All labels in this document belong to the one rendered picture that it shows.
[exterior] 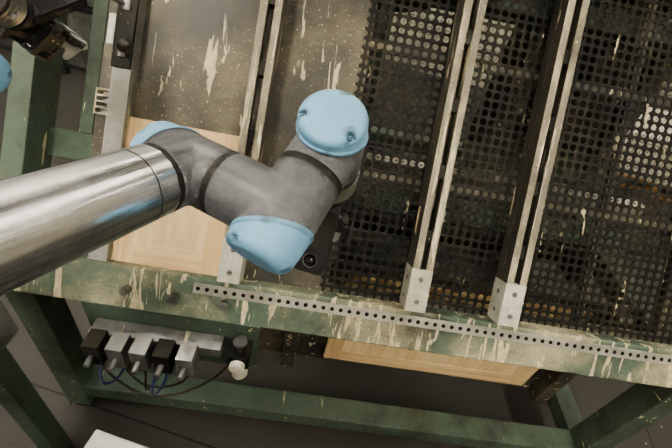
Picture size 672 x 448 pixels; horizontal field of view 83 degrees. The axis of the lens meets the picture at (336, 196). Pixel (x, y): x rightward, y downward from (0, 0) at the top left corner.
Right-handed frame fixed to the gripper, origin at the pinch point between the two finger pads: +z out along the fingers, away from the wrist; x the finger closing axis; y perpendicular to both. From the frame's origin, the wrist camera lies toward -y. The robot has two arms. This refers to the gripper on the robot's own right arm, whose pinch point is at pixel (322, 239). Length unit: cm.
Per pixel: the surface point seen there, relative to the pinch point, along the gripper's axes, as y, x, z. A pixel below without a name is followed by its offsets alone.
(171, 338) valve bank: -25, 37, 52
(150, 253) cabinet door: -6, 49, 42
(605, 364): 6, -89, 56
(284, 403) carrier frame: -37, 3, 109
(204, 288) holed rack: -10, 31, 43
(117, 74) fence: 32, 67, 15
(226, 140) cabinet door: 28, 37, 26
